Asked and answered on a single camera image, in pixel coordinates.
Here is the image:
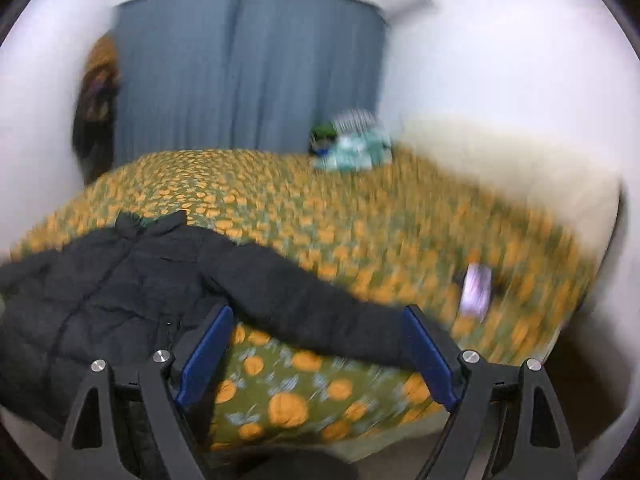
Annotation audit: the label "blue grey curtain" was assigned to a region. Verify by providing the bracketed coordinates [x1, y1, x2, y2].
[114, 0, 386, 164]

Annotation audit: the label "hanging dark clothes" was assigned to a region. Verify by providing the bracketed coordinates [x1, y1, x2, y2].
[72, 34, 120, 186]

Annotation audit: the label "small purple packet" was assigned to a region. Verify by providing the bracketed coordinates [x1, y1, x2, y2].
[454, 263, 494, 321]

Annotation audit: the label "black puffer jacket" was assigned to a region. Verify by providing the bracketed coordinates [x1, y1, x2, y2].
[0, 209, 452, 441]

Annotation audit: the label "green orange leaf bedspread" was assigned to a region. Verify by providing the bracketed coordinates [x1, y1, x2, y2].
[11, 148, 597, 459]

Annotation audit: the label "pile of folded clothes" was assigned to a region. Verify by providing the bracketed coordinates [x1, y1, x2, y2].
[309, 108, 393, 171]

